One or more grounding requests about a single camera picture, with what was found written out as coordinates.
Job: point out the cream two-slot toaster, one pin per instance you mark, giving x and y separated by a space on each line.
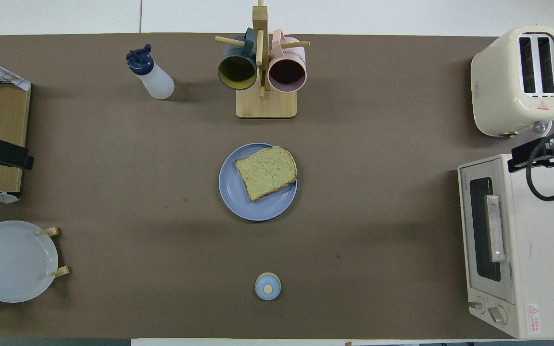
503 91

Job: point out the grey round plate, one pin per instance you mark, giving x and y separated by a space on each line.
12 262

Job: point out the blue round plate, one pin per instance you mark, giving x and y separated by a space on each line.
233 192

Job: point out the brown table mat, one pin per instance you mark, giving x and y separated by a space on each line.
354 144

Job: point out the small grey round knob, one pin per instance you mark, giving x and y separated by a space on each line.
540 128

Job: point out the pink ribbed mug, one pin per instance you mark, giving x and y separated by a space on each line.
286 72

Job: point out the toasted bread slice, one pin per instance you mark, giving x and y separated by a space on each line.
267 173

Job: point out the wooden plate rack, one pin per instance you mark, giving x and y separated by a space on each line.
60 272

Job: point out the wooden mug rack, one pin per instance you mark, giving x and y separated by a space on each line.
267 108

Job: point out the dark teal mug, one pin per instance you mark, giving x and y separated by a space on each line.
236 72

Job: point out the seasoning bottle navy cap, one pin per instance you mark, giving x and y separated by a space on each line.
157 81

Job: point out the white toaster oven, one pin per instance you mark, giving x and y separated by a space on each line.
546 250

